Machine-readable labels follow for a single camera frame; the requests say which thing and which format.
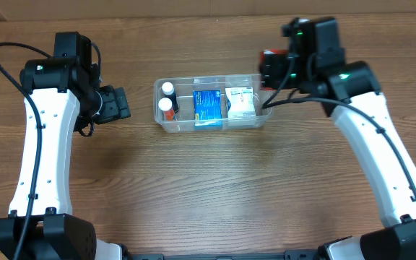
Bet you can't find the red and white box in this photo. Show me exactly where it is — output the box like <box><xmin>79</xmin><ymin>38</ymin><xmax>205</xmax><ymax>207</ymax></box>
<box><xmin>259</xmin><ymin>49</ymin><xmax>290</xmax><ymax>90</ymax></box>

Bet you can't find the orange bottle white cap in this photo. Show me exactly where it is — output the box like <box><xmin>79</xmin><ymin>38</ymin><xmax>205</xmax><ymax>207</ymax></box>
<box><xmin>157</xmin><ymin>97</ymin><xmax>176</xmax><ymax>121</ymax></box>

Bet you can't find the clear plastic container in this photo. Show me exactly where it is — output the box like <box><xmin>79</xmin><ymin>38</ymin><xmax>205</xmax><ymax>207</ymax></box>
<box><xmin>154</xmin><ymin>74</ymin><xmax>273</xmax><ymax>133</ymax></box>

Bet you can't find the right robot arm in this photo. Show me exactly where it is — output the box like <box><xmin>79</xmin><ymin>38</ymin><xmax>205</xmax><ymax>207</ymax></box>
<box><xmin>259</xmin><ymin>17</ymin><xmax>416</xmax><ymax>260</ymax></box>

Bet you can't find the white carton box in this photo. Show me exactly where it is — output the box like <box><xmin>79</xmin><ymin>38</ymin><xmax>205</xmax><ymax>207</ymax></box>
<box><xmin>225</xmin><ymin>87</ymin><xmax>256</xmax><ymax>118</ymax></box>

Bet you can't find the black bottle white cap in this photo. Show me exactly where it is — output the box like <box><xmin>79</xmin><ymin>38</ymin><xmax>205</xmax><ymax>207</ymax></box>
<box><xmin>162</xmin><ymin>82</ymin><xmax>179</xmax><ymax>113</ymax></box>

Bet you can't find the blue box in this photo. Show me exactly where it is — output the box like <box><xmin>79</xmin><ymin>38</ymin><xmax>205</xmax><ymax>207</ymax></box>
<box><xmin>193</xmin><ymin>90</ymin><xmax>222</xmax><ymax>130</ymax></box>

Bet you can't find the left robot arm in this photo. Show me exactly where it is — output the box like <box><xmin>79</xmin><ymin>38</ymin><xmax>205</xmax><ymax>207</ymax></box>
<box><xmin>0</xmin><ymin>32</ymin><xmax>131</xmax><ymax>260</ymax></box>

